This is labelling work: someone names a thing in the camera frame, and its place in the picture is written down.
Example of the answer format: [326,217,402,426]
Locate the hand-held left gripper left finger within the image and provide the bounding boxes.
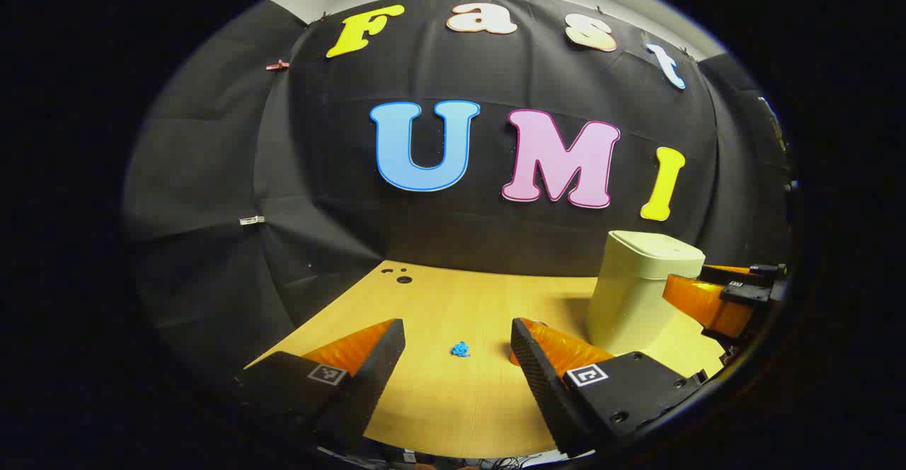
[237,318,406,456]

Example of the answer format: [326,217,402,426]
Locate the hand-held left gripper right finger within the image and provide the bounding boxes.
[510,317,709,459]

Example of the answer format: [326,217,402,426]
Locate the cream desktop garbage bin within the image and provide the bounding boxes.
[586,230,706,356]

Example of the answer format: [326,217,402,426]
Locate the wooden desktop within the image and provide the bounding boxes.
[244,260,730,460]

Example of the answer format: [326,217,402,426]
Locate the black backdrop cloth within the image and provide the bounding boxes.
[122,0,797,393]

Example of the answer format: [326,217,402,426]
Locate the tangled black cables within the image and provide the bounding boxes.
[396,453,539,470]

